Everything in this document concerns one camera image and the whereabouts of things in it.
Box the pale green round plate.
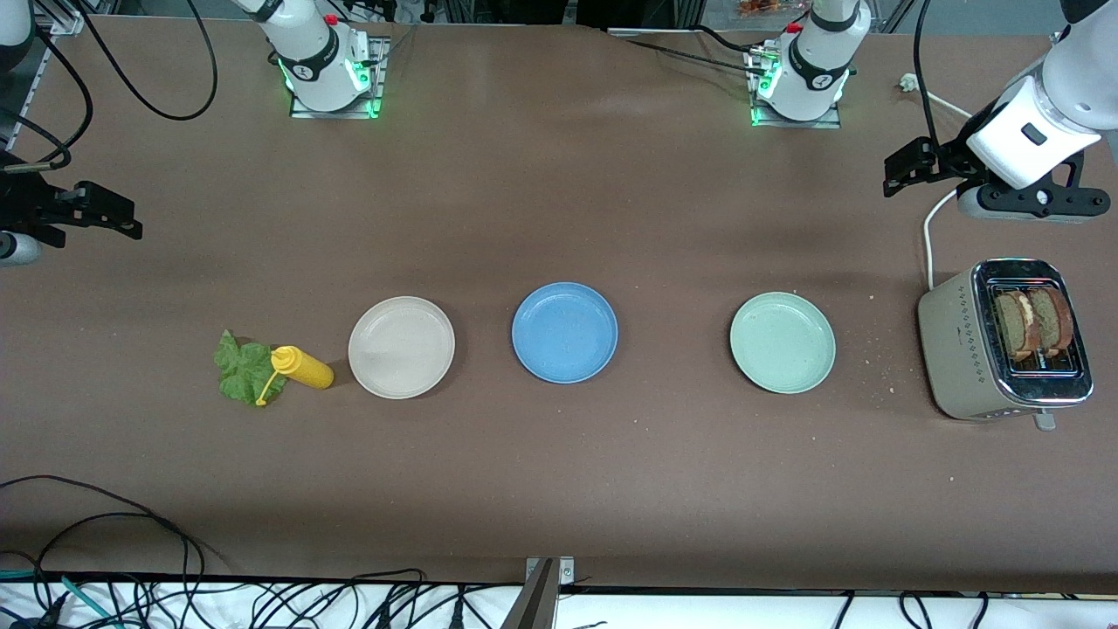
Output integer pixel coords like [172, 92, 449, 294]
[729, 291, 837, 395]

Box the white toaster power cord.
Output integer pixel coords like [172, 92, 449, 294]
[900, 74, 972, 291]

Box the beige chrome toaster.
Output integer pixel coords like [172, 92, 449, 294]
[917, 258, 1094, 432]

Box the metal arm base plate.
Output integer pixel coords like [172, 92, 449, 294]
[747, 44, 844, 130]
[288, 37, 390, 119]

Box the blue round plate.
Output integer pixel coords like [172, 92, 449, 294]
[511, 281, 619, 384]

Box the yellow mustard squeeze bottle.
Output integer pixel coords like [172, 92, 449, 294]
[256, 345, 335, 408]

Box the teal cable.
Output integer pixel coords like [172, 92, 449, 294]
[0, 568, 119, 629]

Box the grey metal bracket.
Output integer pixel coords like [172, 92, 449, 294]
[500, 556, 575, 629]

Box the green lettuce leaf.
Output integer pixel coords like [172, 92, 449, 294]
[214, 329, 289, 406]

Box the brown bread slice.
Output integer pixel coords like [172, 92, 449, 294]
[1029, 286, 1075, 357]
[996, 291, 1040, 363]

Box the beige round plate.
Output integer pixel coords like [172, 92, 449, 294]
[348, 296, 456, 400]

